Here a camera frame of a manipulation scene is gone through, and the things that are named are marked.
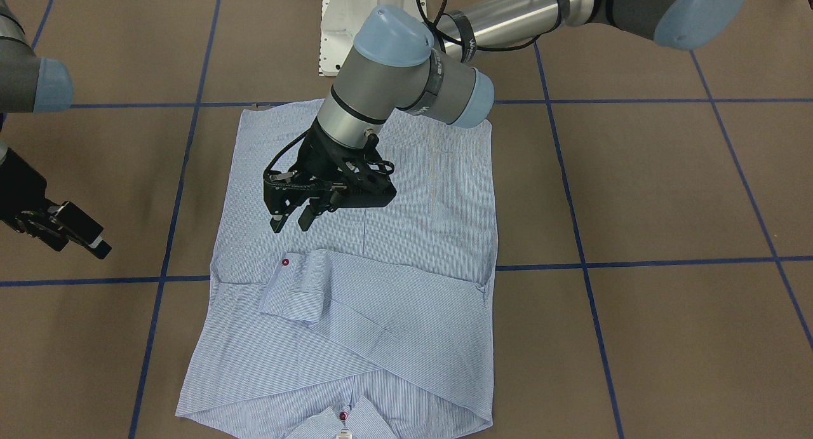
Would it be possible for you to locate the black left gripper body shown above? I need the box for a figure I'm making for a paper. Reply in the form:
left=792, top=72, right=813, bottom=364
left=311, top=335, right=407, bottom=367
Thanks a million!
left=262, top=121, right=397, bottom=219

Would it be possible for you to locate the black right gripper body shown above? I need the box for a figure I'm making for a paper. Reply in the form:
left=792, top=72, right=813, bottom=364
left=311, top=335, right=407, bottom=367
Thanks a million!
left=1, top=149, right=69, bottom=252

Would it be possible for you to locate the blue striped button shirt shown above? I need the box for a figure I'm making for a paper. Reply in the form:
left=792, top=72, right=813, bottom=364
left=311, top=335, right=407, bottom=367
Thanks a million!
left=175, top=100, right=499, bottom=438

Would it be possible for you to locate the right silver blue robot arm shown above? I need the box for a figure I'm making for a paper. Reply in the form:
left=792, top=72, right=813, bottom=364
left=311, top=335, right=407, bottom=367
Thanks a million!
left=1, top=0, right=111, bottom=259

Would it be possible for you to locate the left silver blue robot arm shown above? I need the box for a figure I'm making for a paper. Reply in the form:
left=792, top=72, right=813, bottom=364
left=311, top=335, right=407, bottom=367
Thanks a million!
left=262, top=0, right=744, bottom=233

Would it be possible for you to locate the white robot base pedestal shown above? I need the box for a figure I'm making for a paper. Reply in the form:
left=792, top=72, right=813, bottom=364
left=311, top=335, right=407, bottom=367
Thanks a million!
left=318, top=0, right=436, bottom=77

